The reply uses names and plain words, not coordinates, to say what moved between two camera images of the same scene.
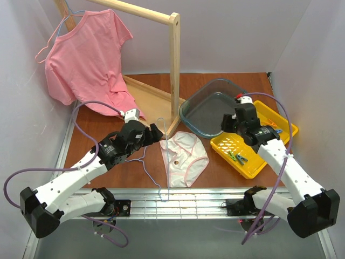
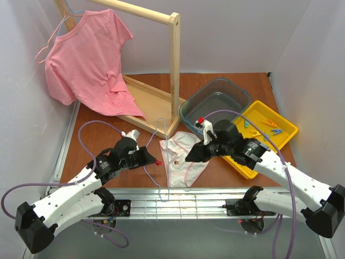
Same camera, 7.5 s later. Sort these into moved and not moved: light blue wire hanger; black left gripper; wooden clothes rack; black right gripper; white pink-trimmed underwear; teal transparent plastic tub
Moved: black right gripper; black left gripper
Not moved: white pink-trimmed underwear; wooden clothes rack; teal transparent plastic tub; light blue wire hanger
